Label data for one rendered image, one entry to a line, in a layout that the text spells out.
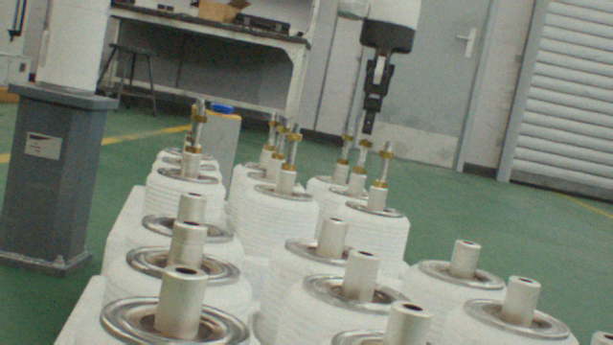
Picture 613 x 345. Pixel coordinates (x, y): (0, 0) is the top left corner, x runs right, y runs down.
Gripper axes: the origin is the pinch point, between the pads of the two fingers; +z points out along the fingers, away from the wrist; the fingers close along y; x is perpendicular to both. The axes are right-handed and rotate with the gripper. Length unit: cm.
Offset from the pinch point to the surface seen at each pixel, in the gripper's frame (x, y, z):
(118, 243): 23.7, -26.6, 17.8
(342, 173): 2.6, 10.4, 8.5
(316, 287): 0, -57, 10
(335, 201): 2.1, -4.3, 11.0
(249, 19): 112, 446, -47
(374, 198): -3.0, -12.5, 8.5
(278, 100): 88, 508, 8
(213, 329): 4, -69, 10
